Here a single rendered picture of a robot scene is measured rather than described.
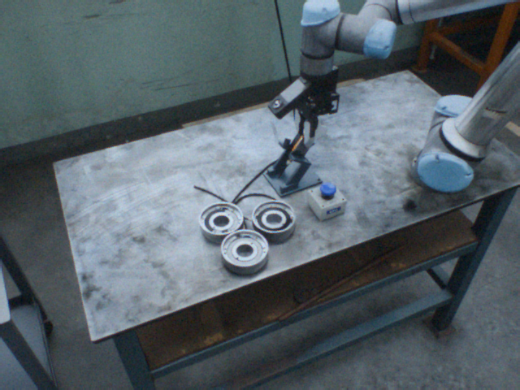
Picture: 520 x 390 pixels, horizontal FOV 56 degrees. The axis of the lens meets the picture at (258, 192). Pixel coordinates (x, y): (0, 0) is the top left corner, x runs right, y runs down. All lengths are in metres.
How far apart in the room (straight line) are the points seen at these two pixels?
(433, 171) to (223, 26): 1.81
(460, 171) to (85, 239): 0.87
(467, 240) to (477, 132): 0.58
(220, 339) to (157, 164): 0.50
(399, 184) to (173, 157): 0.62
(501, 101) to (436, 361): 1.17
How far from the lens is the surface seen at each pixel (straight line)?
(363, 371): 1.92
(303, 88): 1.15
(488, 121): 1.10
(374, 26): 1.06
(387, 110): 1.62
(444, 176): 1.16
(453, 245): 1.60
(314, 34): 1.08
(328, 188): 1.20
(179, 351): 1.32
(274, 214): 1.20
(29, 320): 1.91
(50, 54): 2.60
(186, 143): 1.46
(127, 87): 2.74
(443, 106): 1.26
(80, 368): 2.01
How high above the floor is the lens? 1.70
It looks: 44 degrees down
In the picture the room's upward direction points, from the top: 1 degrees counter-clockwise
